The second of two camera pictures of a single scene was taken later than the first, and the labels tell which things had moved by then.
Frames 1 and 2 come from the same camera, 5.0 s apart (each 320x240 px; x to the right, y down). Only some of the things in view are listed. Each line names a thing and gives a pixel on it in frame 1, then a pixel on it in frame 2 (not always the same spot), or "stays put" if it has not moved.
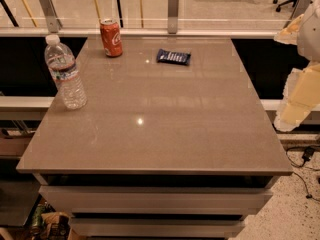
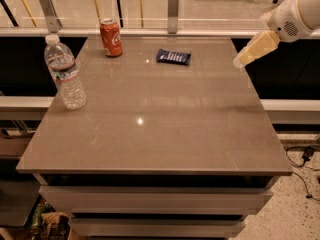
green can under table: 38,219 stays put
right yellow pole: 141,5 stays put
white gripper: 311,34 → 282,21
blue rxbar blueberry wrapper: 175,58 stays put
